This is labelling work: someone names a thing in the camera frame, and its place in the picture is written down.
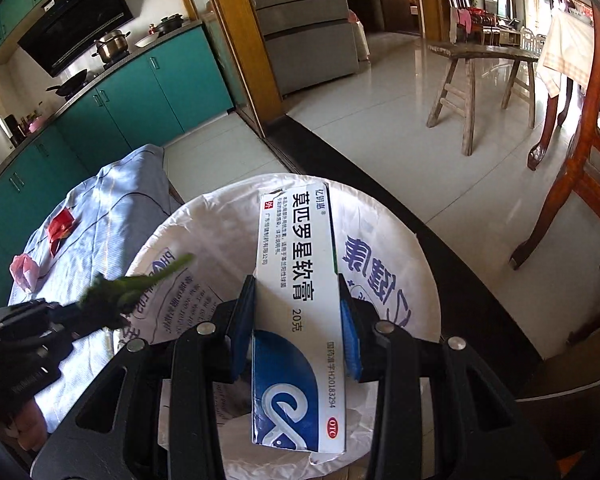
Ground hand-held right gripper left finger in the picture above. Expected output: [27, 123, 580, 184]
[30, 274, 258, 480]

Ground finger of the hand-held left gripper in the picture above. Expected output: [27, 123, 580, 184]
[47, 300, 128, 343]

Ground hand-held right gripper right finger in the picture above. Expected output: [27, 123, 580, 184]
[336, 274, 563, 480]

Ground green vegetable stalk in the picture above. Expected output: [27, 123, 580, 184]
[79, 254, 196, 328]

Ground white and blue medicine box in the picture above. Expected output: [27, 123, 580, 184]
[250, 176, 348, 456]

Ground bin with white printed bag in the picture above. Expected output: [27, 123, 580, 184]
[125, 172, 441, 480]

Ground person's left hand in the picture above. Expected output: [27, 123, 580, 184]
[15, 400, 49, 453]

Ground small pink plastic bag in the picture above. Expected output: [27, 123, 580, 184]
[11, 254, 41, 293]

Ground red wrapper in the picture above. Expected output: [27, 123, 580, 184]
[47, 210, 76, 256]

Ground blue checked tablecloth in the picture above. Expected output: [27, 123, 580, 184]
[7, 144, 181, 433]

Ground teal base cabinets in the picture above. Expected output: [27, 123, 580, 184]
[0, 25, 236, 311]

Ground black wok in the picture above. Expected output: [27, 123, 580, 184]
[46, 69, 88, 100]

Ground steel cooking pot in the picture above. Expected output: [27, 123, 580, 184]
[91, 30, 131, 63]

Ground wooden framed glass door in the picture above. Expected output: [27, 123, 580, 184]
[170, 0, 291, 138]

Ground red-brown wooden chair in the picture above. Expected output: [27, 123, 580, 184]
[510, 5, 600, 273]

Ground wooden dining table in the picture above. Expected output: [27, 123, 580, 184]
[527, 80, 576, 171]

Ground black range hood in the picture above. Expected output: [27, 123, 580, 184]
[17, 0, 133, 78]

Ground small black pot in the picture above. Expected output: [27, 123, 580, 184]
[156, 14, 185, 36]

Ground grey refrigerator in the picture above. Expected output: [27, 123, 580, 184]
[242, 0, 361, 98]

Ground rustic wooden bench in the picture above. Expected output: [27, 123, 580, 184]
[426, 42, 540, 157]

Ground dark wooden chair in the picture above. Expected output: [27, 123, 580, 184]
[445, 0, 481, 43]

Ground cream checked tablecloth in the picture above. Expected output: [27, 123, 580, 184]
[536, 10, 600, 98]

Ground teal wall cabinets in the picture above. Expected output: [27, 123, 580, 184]
[0, 0, 88, 68]

